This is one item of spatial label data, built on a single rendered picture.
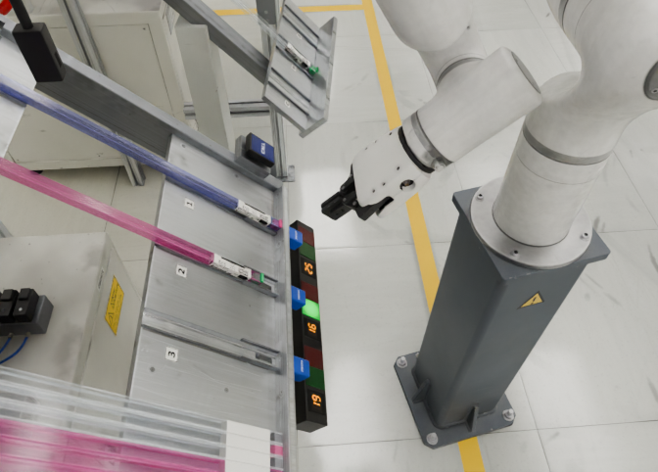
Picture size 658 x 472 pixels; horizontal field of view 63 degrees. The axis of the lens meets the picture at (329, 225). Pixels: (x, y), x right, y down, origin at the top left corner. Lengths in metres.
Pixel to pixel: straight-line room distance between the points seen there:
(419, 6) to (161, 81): 1.26
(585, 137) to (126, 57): 1.30
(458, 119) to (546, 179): 0.17
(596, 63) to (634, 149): 1.69
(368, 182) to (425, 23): 0.25
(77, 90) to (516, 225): 0.65
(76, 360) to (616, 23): 0.82
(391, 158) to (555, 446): 1.00
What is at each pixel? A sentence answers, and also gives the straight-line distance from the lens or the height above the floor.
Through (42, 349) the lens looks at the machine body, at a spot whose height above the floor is 0.62.
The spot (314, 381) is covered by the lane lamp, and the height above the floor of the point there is 0.66.
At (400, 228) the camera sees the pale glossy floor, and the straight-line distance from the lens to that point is 1.78.
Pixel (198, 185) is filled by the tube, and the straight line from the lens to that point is 0.76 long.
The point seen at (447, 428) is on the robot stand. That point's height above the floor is 0.02.
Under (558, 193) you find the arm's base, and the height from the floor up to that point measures 0.83.
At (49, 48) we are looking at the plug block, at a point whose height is 1.14.
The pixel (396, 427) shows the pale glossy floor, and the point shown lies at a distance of 1.46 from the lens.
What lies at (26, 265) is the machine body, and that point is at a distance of 1.05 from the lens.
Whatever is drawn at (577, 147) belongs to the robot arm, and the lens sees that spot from 0.75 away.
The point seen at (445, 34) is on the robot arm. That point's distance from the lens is 0.59.
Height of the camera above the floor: 1.37
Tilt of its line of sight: 51 degrees down
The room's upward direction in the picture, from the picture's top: straight up
